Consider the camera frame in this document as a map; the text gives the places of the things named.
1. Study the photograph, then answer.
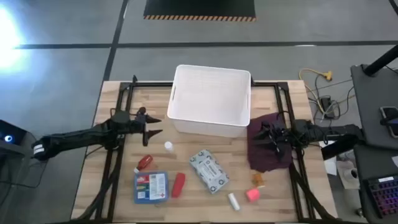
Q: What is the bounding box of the blue first aid kit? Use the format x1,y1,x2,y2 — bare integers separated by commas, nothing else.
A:
133,170,170,205

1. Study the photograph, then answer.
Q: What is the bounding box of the red bottle white cap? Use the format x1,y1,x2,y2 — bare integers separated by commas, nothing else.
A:
133,154,154,174

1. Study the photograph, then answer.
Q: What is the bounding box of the backlit keyboard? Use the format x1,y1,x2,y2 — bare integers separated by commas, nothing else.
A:
363,175,398,220

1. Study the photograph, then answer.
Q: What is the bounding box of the grey wipes pack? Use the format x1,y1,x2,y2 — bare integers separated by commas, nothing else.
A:
188,149,230,195

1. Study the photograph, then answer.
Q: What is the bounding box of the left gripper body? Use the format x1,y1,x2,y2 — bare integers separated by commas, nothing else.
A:
133,113,150,147

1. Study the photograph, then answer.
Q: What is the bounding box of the black wire stand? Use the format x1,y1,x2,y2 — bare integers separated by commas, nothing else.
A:
0,141,47,190

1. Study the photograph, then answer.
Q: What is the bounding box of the grey desk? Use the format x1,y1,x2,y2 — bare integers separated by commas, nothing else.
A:
353,144,398,224
350,63,398,150

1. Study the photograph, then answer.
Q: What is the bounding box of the black hazard-striped floor mat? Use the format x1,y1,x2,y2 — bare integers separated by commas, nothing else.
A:
143,0,257,22

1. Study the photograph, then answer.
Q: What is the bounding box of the white perforated plastic basket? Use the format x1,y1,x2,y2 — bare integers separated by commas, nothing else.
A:
167,64,252,138

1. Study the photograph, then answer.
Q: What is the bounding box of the white cup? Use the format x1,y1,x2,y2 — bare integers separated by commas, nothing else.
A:
343,167,359,182

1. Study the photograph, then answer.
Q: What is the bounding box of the orange pill bottle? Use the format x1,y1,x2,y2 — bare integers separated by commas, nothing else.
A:
251,172,265,189

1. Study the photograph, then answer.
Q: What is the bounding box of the black slanted bar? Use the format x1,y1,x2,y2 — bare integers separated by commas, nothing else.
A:
321,136,361,161

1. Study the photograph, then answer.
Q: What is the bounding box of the red oblong case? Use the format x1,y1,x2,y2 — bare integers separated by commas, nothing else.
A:
171,172,187,199

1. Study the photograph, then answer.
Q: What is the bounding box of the white gauze roll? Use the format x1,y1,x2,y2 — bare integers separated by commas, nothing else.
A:
227,192,241,212

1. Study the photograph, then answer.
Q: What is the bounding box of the maroon cloth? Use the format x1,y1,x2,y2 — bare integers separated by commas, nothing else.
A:
247,112,295,174

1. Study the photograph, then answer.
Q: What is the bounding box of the black power adapter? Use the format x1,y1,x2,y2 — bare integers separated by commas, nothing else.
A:
320,95,336,119

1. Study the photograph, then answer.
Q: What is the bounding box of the black pole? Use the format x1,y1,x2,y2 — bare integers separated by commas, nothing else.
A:
363,45,398,77

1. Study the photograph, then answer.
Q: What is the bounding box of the yellow extension cable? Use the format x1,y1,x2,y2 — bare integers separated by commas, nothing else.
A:
298,68,333,108

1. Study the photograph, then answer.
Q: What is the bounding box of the black smartphone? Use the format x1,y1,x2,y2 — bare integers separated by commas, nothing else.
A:
379,106,398,139

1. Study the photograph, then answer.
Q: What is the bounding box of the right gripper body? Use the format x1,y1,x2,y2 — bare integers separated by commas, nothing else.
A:
261,121,294,155

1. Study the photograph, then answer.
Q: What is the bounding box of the black table frame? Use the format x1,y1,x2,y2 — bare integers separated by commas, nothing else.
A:
70,74,340,223

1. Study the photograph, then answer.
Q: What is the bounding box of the white paper sheet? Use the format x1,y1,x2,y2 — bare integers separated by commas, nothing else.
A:
318,139,338,177

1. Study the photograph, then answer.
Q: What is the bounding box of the black device blue light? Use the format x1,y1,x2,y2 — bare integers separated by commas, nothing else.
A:
0,119,27,156

